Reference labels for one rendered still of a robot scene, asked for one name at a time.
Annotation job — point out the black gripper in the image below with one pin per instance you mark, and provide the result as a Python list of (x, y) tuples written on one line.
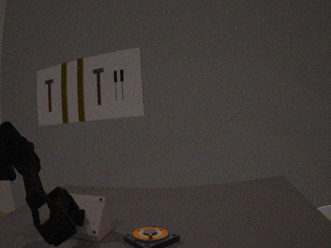
[(7, 171)]

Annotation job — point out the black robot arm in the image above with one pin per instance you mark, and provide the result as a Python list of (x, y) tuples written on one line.
[(65, 214)]

